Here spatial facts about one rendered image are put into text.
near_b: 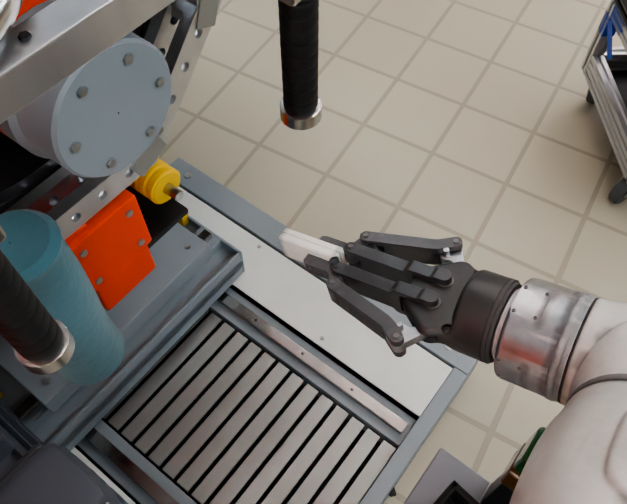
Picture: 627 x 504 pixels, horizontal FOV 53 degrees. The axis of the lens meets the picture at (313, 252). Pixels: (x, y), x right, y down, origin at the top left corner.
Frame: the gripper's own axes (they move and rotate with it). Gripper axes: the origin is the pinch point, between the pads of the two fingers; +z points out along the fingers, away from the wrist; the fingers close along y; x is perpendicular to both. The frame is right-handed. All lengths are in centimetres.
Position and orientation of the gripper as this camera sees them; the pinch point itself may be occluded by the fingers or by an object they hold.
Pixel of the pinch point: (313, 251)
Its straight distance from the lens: 63.5
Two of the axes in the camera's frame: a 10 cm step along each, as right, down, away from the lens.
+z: -8.1, -3.0, 5.0
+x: 2.2, 6.4, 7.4
